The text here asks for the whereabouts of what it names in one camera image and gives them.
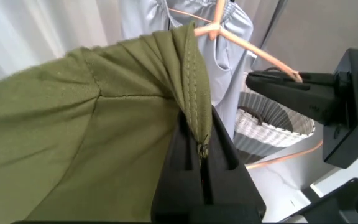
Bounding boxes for white curtain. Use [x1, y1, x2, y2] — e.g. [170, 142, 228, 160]
[0, 0, 288, 91]

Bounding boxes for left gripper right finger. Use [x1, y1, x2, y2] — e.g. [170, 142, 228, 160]
[202, 105, 267, 222]

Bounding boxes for white laundry basket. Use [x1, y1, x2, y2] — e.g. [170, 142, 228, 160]
[233, 90, 316, 165]

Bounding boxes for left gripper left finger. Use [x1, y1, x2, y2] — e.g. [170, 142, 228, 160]
[150, 108, 204, 222]

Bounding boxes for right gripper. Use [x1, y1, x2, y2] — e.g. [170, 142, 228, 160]
[246, 48, 358, 169]

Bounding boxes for green garment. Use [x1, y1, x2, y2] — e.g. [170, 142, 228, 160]
[0, 21, 213, 224]

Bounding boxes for pale grey shorts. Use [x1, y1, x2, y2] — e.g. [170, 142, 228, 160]
[118, 0, 254, 139]

